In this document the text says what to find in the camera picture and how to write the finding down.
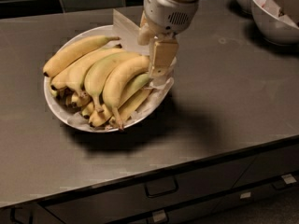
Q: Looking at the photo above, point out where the black drawer handle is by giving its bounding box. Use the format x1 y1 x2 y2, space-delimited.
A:
144 176 178 198
9 207 34 224

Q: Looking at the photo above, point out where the white banana bowl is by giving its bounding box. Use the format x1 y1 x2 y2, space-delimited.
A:
43 24 174 133

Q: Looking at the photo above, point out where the greenish banana underneath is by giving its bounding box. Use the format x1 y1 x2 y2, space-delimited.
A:
89 74 150 128

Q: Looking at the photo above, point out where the lowest yellow banana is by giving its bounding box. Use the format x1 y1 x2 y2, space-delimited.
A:
118 89 152 127

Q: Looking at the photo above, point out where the black drawer handle centre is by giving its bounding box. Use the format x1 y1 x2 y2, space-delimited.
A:
144 176 178 198

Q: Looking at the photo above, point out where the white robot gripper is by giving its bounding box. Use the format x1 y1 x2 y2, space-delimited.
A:
137 0 199 77

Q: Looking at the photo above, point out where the drawer handle right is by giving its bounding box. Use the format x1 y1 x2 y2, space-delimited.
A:
272 174 298 190

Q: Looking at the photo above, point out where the white paper liner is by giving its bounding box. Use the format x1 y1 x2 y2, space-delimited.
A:
64 10 177 133

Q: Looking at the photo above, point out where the small banana bottom left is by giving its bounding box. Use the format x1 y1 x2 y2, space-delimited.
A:
64 92 91 108

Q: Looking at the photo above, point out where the white bowl front right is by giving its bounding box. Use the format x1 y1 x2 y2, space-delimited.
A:
250 0 299 46

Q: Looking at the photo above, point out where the black drawer handle left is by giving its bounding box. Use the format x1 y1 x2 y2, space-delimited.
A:
9 207 34 224

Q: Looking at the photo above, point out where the drawer handle bottom centre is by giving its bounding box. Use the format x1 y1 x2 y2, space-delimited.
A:
148 210 169 224

